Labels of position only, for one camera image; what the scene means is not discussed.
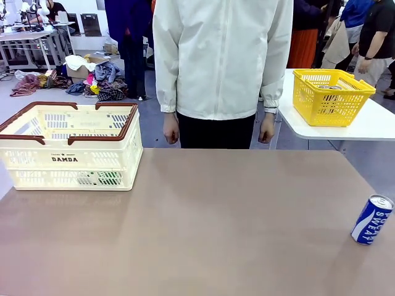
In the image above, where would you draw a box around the brown patterned cloth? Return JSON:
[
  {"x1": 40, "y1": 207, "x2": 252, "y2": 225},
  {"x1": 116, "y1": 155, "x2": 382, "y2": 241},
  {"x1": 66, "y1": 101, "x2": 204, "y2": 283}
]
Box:
[{"x1": 10, "y1": 73, "x2": 43, "y2": 98}]

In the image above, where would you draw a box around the person in dark blue coat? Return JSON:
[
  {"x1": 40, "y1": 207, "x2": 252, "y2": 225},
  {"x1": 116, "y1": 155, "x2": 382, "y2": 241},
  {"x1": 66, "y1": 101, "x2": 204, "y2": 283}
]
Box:
[{"x1": 104, "y1": 0, "x2": 155, "y2": 100}]

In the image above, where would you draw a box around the person in orange skirt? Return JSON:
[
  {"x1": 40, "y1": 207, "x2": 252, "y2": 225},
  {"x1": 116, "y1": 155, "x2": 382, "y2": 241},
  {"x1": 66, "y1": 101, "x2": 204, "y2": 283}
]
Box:
[{"x1": 286, "y1": 0, "x2": 325, "y2": 69}]

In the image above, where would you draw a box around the grey background work table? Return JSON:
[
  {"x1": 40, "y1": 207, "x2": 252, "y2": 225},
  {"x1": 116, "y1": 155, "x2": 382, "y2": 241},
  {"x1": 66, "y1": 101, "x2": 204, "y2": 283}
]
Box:
[{"x1": 0, "y1": 29, "x2": 77, "y2": 71}]

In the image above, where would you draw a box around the person's left forearm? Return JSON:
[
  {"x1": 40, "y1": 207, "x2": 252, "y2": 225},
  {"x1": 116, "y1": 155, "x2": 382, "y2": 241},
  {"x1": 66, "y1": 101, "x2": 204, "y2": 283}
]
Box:
[{"x1": 259, "y1": 70, "x2": 286, "y2": 115}]

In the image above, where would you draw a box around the person's left hand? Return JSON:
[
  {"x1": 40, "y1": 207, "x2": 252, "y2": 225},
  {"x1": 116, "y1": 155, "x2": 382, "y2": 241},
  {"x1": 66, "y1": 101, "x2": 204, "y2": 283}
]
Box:
[{"x1": 258, "y1": 113, "x2": 277, "y2": 144}]

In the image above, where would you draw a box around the blue denim cloth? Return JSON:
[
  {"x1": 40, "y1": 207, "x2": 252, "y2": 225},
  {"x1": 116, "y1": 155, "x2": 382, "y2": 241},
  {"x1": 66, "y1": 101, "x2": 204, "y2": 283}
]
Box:
[{"x1": 65, "y1": 81, "x2": 87, "y2": 95}]

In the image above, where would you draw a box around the person in blue top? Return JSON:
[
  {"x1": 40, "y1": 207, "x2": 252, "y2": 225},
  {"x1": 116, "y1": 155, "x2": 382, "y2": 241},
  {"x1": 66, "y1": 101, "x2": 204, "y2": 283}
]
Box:
[{"x1": 320, "y1": 0, "x2": 376, "y2": 72}]

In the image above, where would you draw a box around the person in black T-shirt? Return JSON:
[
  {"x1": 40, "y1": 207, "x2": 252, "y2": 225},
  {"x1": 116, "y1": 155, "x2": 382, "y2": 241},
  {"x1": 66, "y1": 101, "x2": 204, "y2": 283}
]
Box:
[{"x1": 351, "y1": 0, "x2": 395, "y2": 90}]

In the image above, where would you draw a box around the seated person black shirt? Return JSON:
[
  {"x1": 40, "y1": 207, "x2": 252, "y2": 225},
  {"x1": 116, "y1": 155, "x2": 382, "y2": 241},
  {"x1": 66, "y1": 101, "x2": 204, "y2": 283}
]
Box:
[{"x1": 46, "y1": 0, "x2": 77, "y2": 35}]

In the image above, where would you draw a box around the dark plaid garment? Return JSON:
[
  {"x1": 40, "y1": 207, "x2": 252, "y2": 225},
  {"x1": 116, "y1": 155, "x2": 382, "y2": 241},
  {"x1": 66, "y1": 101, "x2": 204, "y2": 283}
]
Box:
[{"x1": 97, "y1": 78, "x2": 130, "y2": 102}]

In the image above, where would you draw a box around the white cloth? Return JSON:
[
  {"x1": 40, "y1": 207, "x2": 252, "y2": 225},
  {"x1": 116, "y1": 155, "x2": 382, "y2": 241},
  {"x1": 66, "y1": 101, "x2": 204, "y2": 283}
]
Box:
[{"x1": 64, "y1": 54, "x2": 97, "y2": 73}]

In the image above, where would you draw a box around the yellow plastic basket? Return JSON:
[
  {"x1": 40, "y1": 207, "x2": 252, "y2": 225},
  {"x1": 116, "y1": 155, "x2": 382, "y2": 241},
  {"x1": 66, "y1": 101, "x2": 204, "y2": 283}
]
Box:
[{"x1": 292, "y1": 68, "x2": 376, "y2": 127}]

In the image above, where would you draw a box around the person in white jacket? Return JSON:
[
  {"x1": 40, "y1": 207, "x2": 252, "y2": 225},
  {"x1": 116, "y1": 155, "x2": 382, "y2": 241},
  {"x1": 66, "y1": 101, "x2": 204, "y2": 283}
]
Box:
[{"x1": 152, "y1": 0, "x2": 294, "y2": 150}]

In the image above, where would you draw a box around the person's right forearm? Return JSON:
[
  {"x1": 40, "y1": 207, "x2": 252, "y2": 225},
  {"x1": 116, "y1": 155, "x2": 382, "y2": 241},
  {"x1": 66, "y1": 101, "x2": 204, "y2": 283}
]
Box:
[{"x1": 154, "y1": 70, "x2": 180, "y2": 113}]

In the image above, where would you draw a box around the dark striped cloth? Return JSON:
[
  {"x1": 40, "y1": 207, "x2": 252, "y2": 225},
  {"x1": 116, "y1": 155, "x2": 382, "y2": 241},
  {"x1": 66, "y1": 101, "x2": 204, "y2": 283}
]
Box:
[{"x1": 39, "y1": 70, "x2": 73, "y2": 90}]

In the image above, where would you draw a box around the grey-blue shirt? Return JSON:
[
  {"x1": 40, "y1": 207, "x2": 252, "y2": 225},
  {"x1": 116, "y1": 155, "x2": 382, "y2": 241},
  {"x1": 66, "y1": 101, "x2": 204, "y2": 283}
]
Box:
[{"x1": 94, "y1": 60, "x2": 120, "y2": 83}]

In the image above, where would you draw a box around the brown cardboard box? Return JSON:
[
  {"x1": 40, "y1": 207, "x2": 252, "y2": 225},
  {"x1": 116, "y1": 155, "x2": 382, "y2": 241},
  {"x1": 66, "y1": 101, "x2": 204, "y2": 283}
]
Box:
[{"x1": 66, "y1": 54, "x2": 122, "y2": 84}]

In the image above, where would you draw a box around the white side table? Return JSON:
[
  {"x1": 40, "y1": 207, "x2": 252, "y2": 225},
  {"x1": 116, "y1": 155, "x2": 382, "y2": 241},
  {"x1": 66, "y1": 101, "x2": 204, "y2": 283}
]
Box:
[{"x1": 262, "y1": 68, "x2": 395, "y2": 152}]

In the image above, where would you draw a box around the person's right hand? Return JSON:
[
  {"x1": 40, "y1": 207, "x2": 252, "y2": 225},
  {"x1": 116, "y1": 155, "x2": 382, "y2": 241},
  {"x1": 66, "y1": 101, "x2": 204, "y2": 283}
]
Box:
[{"x1": 162, "y1": 111, "x2": 180, "y2": 144}]

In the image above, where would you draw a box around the beige coat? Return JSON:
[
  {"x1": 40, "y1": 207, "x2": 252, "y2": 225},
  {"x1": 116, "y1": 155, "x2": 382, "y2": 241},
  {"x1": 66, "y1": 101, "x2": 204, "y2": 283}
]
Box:
[{"x1": 320, "y1": 18, "x2": 351, "y2": 70}]

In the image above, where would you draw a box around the cream brown-rimmed shopping basket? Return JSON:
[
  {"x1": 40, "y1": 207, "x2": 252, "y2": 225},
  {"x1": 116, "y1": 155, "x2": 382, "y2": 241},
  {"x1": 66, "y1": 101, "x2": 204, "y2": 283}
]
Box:
[{"x1": 0, "y1": 101, "x2": 144, "y2": 191}]

